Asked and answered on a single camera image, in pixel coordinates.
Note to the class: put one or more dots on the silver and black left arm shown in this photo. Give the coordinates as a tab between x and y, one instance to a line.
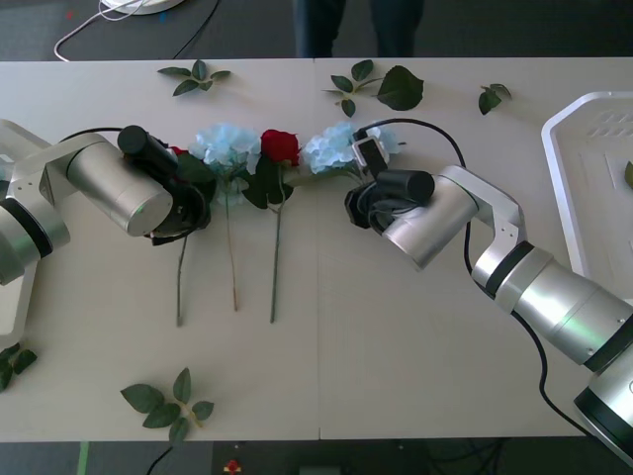
99	178

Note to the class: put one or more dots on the white round base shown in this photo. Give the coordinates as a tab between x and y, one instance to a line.
148	5

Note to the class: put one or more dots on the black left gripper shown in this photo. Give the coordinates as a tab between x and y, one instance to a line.
195	213

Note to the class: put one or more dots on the silver and black right arm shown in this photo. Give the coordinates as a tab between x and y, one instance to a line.
544	297

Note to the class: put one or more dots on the red rose with green stem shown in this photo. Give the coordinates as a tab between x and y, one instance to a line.
180	277
281	146

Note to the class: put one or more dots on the small green leaf twig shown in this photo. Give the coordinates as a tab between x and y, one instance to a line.
488	101

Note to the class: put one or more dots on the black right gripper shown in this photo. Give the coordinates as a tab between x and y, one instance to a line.
357	205

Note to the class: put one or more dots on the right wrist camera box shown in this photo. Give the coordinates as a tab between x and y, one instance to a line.
370	152

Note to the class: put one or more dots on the pale blue flower with leaves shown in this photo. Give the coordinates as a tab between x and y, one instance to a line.
329	148

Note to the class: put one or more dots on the large single green leaf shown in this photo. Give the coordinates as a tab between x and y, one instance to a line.
401	88

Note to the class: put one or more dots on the person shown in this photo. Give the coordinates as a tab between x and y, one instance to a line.
316	25

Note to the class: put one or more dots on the pale blue flower, brown stem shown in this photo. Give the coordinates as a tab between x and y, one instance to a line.
225	146

